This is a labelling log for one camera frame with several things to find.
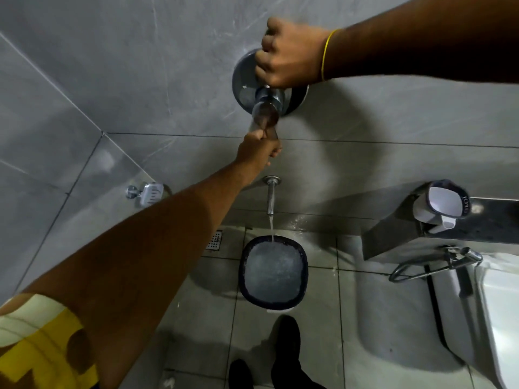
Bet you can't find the person's left hand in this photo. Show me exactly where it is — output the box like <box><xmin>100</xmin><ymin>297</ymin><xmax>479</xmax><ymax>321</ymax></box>
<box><xmin>236</xmin><ymin>129</ymin><xmax>283</xmax><ymax>169</ymax></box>

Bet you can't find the person's right hand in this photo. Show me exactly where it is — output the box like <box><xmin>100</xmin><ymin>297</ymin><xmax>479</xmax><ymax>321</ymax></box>
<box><xmin>254</xmin><ymin>17</ymin><xmax>331</xmax><ymax>89</ymax></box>

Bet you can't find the chrome mixer handle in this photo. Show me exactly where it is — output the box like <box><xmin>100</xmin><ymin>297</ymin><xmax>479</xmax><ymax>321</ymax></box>
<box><xmin>249</xmin><ymin>86</ymin><xmax>285</xmax><ymax>141</ymax></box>

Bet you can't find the person's left forearm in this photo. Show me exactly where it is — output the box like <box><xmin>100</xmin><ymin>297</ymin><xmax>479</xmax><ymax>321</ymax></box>
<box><xmin>22</xmin><ymin>157</ymin><xmax>253</xmax><ymax>389</ymax></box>

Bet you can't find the person's right forearm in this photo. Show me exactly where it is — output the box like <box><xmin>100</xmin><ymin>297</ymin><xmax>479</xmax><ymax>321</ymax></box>
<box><xmin>323</xmin><ymin>0</ymin><xmax>519</xmax><ymax>84</ymax></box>

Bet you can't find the yellow wrist band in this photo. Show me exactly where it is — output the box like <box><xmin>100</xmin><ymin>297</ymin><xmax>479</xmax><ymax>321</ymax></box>
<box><xmin>321</xmin><ymin>28</ymin><xmax>342</xmax><ymax>82</ymax></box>

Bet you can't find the metal floor drain grate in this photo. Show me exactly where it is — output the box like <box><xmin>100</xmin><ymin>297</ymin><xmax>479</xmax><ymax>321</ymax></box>
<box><xmin>205</xmin><ymin>229</ymin><xmax>224</xmax><ymax>252</ymax></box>

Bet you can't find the dark-rimmed bucket of water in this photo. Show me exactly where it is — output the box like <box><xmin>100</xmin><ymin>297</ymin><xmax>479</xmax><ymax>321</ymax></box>
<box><xmin>238</xmin><ymin>235</ymin><xmax>309</xmax><ymax>313</ymax></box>

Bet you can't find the chrome soap dish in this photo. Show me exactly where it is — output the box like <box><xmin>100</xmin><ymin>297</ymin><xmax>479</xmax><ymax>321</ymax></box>
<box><xmin>125</xmin><ymin>182</ymin><xmax>165</xmax><ymax>208</ymax></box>

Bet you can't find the person's black trouser leg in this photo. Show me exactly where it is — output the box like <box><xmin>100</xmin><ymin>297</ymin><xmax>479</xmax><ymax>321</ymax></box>
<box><xmin>228</xmin><ymin>359</ymin><xmax>254</xmax><ymax>389</ymax></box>
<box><xmin>271</xmin><ymin>315</ymin><xmax>327</xmax><ymax>389</ymax></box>

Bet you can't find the chrome bidet sprayer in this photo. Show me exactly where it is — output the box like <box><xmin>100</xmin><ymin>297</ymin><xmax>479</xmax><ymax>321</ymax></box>
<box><xmin>388</xmin><ymin>246</ymin><xmax>484</xmax><ymax>284</ymax></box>

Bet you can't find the white toilet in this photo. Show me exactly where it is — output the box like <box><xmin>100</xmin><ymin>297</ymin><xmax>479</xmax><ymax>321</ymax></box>
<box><xmin>471</xmin><ymin>254</ymin><xmax>519</xmax><ymax>389</ymax></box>

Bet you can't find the yellow and white sleeve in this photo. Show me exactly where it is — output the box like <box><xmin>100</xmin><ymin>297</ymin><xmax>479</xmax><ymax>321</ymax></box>
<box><xmin>0</xmin><ymin>293</ymin><xmax>100</xmax><ymax>389</ymax></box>

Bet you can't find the round chrome wall mixer plate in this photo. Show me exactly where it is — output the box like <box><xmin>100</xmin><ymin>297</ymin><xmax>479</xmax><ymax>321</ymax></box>
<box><xmin>232</xmin><ymin>48</ymin><xmax>310</xmax><ymax>117</ymax></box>

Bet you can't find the chrome wall spout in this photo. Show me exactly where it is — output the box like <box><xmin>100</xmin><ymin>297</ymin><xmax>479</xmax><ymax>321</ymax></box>
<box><xmin>262</xmin><ymin>175</ymin><xmax>281</xmax><ymax>217</ymax></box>

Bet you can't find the black sprayer hose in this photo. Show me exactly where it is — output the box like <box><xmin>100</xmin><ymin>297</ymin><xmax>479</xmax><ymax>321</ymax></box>
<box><xmin>425</xmin><ymin>274</ymin><xmax>468</xmax><ymax>363</ymax></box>

